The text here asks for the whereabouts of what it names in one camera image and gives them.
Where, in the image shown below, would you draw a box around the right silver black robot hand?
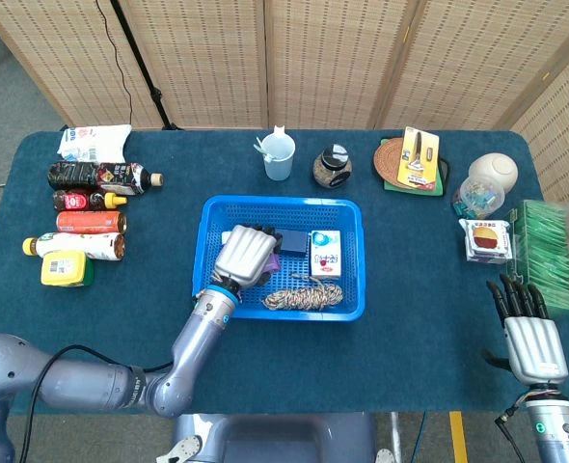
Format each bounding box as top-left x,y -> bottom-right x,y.
480,273 -> 569,386

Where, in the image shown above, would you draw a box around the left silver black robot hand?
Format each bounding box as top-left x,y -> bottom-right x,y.
210,224 -> 285,290

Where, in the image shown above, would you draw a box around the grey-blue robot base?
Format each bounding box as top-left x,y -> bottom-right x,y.
156,413 -> 396,463

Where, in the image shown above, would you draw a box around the dark blue box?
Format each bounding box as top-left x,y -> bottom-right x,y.
277,228 -> 311,257

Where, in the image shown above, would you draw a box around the blue plastic basket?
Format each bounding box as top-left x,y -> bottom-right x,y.
191,194 -> 366,323

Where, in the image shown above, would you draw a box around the white blue carton box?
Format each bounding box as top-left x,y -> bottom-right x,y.
309,230 -> 342,280

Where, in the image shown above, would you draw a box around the clear box green tea bags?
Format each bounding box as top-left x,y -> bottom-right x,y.
504,199 -> 569,312

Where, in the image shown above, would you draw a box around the translucent plastic measuring cup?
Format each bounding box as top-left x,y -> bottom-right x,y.
260,124 -> 297,182

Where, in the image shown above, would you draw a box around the white green small spoon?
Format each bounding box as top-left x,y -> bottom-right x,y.
253,136 -> 276,161

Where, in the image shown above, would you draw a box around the white red snack packet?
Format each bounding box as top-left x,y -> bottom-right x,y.
458,218 -> 513,265

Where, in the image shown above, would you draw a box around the glass jar black lid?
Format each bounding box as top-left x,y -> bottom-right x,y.
312,143 -> 354,188

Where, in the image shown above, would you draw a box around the blue felt table cloth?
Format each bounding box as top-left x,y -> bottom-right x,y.
0,128 -> 569,416

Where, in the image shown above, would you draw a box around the clear jar of clips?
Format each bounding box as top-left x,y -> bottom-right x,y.
451,176 -> 505,220

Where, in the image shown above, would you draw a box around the orange drink can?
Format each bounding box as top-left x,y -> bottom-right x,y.
55,210 -> 128,235

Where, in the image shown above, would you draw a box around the metal table leg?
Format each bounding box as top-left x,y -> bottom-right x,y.
389,412 -> 404,454

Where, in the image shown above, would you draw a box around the large dark tea bottle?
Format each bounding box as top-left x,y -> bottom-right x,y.
46,161 -> 165,196

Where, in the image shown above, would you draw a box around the white bottle yellow cap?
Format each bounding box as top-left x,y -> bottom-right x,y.
22,231 -> 126,262

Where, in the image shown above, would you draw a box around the round woven coaster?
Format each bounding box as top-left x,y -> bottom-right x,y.
372,137 -> 411,183

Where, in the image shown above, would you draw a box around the small dark bottle yellow cap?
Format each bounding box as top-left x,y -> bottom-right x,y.
52,189 -> 128,212

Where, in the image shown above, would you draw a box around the beige bowl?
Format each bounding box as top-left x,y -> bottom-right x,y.
468,151 -> 520,192

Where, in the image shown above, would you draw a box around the yellow box green lid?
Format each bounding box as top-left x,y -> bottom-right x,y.
40,250 -> 95,288

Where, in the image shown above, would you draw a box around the green square mat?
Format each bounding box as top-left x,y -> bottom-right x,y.
380,138 -> 451,198

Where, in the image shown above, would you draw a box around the white tissue pack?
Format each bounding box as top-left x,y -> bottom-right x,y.
56,123 -> 133,164

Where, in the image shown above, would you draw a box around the razor in yellow package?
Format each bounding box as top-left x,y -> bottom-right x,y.
396,125 -> 441,188

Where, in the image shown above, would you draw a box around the black tripod stand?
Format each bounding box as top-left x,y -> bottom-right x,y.
110,0 -> 184,131

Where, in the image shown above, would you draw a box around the bamboo folding screen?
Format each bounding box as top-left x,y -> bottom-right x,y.
0,0 -> 569,228

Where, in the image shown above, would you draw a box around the multicolour rope bundle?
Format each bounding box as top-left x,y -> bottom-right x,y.
261,272 -> 344,312

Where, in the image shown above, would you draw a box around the blue floor cable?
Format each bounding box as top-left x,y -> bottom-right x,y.
406,412 -> 428,459

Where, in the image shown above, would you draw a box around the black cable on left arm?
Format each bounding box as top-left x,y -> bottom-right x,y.
17,343 -> 176,463

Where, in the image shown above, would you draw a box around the thin black hanging cable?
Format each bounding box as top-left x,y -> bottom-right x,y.
95,0 -> 134,127

